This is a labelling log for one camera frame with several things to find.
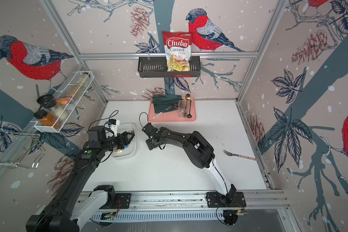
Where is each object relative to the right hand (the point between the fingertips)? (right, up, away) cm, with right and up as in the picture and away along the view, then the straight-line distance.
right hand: (152, 144), depth 95 cm
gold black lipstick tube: (-21, -4, -3) cm, 22 cm away
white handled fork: (+9, +24, +19) cm, 32 cm away
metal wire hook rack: (-51, +8, -26) cm, 58 cm away
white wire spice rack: (-39, +28, -23) cm, 53 cm away
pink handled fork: (+50, -5, -5) cm, 50 cm away
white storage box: (-13, -4, -4) cm, 14 cm away
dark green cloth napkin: (+4, +30, +23) cm, 38 cm away
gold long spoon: (+25, +33, +10) cm, 42 cm away
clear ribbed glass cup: (+21, +24, +12) cm, 34 cm away
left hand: (-8, +11, -16) cm, 21 cm away
